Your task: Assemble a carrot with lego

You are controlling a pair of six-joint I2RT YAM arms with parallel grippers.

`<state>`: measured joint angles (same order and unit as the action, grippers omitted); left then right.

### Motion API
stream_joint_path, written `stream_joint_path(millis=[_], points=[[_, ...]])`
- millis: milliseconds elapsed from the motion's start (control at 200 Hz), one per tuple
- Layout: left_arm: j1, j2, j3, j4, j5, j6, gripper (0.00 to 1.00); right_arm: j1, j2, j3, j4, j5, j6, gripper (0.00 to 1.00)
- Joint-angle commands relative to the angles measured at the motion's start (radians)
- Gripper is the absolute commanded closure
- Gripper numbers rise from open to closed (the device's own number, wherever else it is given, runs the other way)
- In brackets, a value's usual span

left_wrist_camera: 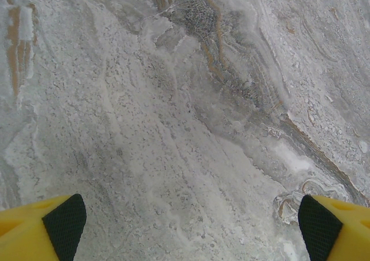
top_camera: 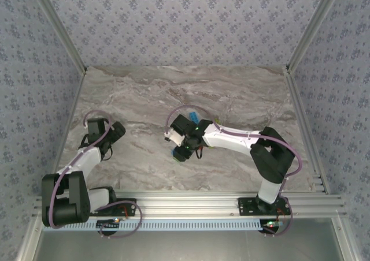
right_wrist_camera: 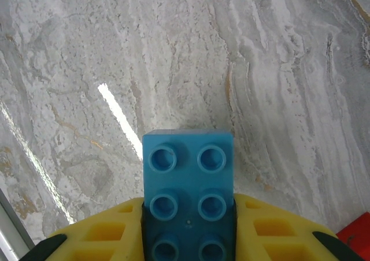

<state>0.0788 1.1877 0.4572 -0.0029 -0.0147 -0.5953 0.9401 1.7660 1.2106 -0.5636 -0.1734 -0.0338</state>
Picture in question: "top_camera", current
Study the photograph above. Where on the blue lego brick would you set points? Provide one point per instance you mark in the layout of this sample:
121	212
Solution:
174	152
193	116

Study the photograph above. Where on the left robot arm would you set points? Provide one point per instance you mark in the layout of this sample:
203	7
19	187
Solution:
72	191

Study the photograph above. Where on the small circuit board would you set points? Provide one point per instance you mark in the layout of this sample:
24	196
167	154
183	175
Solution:
108	223
271	224

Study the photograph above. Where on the grey metal panel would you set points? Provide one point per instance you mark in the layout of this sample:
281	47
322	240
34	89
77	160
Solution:
188	243

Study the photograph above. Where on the narrow aluminium side rail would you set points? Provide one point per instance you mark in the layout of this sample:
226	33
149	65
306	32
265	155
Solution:
66	134

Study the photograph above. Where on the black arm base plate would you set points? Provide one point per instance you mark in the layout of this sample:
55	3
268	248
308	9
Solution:
131	204
245	206

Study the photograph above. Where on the aluminium frame post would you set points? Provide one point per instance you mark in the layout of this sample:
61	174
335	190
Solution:
59	27
313	27

